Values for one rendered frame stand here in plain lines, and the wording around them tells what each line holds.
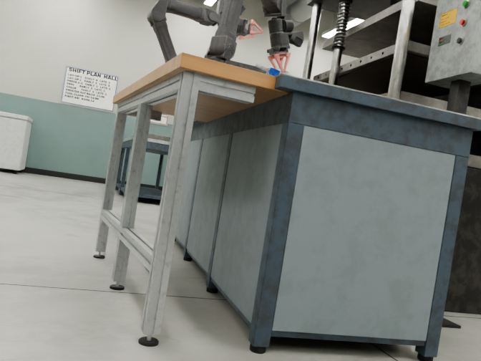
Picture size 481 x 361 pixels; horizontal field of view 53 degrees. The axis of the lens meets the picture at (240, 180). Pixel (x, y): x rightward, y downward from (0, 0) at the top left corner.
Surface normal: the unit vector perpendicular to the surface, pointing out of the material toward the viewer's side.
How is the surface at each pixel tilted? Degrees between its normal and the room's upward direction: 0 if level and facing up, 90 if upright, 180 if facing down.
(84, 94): 90
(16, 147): 90
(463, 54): 90
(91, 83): 90
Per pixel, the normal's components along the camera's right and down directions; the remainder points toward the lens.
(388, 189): 0.27, 0.04
